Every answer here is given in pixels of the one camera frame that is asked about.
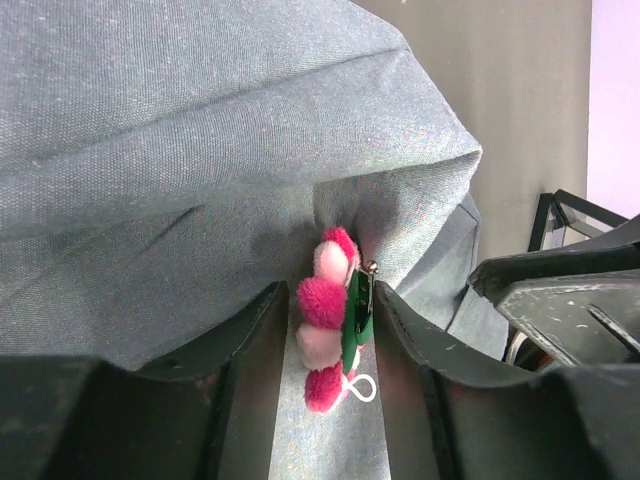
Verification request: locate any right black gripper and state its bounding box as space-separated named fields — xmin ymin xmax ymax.
xmin=469 ymin=218 xmax=639 ymax=366

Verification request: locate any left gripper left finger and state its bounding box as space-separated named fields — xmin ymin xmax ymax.
xmin=1 ymin=282 xmax=289 ymax=479

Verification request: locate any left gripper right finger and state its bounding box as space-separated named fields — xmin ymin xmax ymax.
xmin=373 ymin=283 xmax=639 ymax=479

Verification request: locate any grey button-up shirt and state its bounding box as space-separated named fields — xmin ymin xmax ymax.
xmin=1 ymin=1 xmax=507 ymax=479

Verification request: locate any black square plate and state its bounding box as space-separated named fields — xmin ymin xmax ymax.
xmin=527 ymin=189 xmax=628 ymax=253

